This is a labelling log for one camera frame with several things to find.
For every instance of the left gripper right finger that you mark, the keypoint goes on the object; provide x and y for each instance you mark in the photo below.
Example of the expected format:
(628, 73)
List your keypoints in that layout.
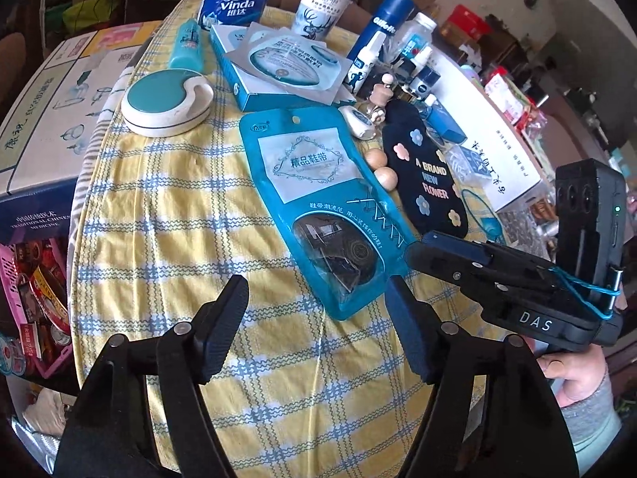
(418, 328)

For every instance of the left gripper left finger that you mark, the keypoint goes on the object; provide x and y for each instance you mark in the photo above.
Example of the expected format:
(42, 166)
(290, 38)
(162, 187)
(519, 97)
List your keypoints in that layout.
(215, 327)

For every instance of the blue pouch with cord loop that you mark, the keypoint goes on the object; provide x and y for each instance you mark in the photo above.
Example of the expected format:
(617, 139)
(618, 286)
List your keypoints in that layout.
(486, 219)

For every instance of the teal shoelace package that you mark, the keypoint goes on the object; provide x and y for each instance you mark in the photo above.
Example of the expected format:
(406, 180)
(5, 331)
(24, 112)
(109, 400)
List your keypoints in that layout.
(342, 228)

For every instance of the grey sleeve forearm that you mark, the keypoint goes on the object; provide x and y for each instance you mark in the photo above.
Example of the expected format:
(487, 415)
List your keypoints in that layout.
(592, 424)

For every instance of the right hand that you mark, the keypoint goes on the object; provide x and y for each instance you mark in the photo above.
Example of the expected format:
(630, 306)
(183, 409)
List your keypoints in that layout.
(582, 373)

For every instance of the yellow checked tablecloth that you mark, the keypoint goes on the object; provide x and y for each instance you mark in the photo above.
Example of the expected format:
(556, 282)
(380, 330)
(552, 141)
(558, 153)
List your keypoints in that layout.
(164, 225)

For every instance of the white cardboard storage box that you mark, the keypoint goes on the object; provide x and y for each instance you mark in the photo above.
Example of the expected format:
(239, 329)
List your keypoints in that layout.
(516, 179)

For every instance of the navy flower hot water bottle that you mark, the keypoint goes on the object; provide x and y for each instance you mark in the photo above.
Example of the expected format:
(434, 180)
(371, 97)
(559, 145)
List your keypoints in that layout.
(430, 198)

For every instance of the wooden ball lower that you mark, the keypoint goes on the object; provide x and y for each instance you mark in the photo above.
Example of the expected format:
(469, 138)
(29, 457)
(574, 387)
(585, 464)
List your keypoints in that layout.
(387, 178)

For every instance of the wooden ball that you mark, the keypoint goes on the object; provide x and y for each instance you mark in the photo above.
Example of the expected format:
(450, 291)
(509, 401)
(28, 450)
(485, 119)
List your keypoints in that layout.
(387, 178)
(375, 158)

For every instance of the floss picks clear box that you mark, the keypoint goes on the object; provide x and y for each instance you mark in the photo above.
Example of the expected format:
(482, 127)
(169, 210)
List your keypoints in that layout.
(467, 166)

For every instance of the wooden ball upper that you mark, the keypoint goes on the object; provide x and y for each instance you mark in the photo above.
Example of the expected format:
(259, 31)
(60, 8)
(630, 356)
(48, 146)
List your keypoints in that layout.
(375, 158)

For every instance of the pink snack basket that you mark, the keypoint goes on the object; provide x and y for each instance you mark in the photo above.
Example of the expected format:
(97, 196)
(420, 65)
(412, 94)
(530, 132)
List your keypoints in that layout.
(33, 277)

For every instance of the round white floss container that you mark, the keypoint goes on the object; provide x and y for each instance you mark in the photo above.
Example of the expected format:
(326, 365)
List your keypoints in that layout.
(359, 125)

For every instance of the blue Pepsi box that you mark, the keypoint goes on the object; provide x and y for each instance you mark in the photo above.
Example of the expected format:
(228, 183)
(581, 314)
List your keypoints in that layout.
(443, 124)

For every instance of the teal white round device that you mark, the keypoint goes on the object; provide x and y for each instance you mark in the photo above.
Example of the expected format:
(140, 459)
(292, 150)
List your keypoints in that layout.
(167, 103)

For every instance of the teal flat box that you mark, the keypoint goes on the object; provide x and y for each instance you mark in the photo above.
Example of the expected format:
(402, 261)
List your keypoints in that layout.
(251, 93)

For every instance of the perfume bottle wooden cap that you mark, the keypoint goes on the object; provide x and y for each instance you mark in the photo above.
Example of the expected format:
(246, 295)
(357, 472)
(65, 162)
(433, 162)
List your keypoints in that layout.
(374, 106)

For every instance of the Nivea roll-on bottle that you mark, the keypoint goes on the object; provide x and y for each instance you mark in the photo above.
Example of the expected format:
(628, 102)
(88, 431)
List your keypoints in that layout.
(422, 84)

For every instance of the large printed cardboard box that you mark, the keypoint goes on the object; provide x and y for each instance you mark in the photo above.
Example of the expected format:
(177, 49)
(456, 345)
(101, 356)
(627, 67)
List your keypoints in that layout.
(47, 130)

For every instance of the teal tube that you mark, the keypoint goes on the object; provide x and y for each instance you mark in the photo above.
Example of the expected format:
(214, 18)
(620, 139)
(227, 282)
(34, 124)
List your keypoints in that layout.
(187, 52)

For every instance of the face mask sachet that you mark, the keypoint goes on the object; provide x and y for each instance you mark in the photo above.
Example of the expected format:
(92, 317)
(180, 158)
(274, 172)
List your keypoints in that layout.
(295, 64)

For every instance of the white spray bottle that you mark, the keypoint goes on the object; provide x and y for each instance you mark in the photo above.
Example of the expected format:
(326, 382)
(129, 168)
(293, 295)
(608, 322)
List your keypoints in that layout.
(364, 61)

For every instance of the clear plastic water bottle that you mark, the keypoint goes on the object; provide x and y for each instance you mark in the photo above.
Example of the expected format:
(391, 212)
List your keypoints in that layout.
(411, 38)

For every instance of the blue Gillette shaving can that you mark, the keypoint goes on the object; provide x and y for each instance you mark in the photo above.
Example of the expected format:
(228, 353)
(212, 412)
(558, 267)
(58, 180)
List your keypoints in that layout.
(389, 16)

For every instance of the paper coffee cup with lid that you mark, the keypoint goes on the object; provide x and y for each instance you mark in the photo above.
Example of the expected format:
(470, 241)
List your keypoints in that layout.
(314, 19)

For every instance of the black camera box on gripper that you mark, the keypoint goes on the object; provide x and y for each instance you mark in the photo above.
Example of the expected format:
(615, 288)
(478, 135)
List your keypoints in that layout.
(590, 205)

